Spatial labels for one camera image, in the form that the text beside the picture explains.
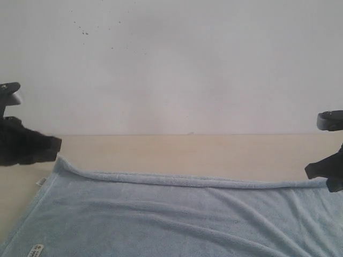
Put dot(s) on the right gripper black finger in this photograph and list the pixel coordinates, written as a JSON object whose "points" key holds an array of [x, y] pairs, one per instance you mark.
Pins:
{"points": [[334, 184], [330, 167]]}

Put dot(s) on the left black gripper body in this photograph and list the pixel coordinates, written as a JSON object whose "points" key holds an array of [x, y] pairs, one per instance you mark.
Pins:
{"points": [[13, 142]]}

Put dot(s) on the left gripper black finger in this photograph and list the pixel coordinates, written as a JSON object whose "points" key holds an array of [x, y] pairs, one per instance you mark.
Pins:
{"points": [[37, 142], [39, 157]]}

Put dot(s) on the light blue towel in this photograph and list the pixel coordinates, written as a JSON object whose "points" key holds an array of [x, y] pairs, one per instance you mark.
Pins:
{"points": [[83, 213]]}

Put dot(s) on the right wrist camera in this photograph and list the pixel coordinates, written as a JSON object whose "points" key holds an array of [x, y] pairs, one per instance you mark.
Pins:
{"points": [[330, 120]]}

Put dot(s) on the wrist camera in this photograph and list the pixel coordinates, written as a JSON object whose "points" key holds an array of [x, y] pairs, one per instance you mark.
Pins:
{"points": [[10, 95], [330, 120]]}

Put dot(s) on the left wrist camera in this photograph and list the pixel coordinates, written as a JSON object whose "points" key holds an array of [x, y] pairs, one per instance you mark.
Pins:
{"points": [[10, 95]]}

